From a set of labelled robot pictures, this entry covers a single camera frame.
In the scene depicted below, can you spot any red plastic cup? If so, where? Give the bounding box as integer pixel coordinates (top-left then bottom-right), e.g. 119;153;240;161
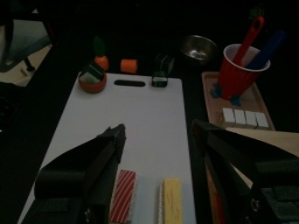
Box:
215;43;272;102

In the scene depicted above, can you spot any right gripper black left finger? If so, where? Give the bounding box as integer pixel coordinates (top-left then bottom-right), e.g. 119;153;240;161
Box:
21;123;127;224

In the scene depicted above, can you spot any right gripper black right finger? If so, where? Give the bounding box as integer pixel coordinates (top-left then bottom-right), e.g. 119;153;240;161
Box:
190;118;299;224

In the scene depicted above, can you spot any green white toy piece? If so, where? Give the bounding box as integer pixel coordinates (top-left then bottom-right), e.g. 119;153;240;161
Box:
79;64;105;86

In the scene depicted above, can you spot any dark green cucumber toy slice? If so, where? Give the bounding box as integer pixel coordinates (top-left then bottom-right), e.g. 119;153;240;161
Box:
151;70;169;88

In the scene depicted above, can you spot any blue toy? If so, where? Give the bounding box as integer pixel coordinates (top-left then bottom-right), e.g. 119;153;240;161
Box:
210;82;243;107

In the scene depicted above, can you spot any red striped bacon toy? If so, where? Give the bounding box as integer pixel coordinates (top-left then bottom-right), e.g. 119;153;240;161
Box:
108;169;137;224

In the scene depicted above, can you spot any grey chair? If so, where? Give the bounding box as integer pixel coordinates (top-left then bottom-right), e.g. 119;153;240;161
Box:
0;17;53;74

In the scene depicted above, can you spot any orange carrot toy green top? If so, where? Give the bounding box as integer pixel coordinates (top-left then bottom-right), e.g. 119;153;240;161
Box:
92;36;109;72

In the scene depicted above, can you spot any dark green cucumber toy piece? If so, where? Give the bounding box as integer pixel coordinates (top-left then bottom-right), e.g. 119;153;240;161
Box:
153;52;175;77

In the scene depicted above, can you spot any red plastic utensil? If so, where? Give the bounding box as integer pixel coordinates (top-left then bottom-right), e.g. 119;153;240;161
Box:
232;16;267;67

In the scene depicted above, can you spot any metal bowl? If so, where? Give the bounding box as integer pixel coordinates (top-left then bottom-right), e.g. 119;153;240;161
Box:
179;34;220;64

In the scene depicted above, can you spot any orange carrot toy cylinder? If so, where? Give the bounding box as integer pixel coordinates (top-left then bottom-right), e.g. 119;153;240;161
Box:
119;59;139;74

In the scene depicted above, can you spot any white plastic cutting board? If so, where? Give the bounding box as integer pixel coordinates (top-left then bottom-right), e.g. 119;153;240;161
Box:
16;73;198;224

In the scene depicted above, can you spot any pink tray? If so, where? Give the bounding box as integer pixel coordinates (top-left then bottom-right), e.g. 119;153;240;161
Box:
200;71;276;131

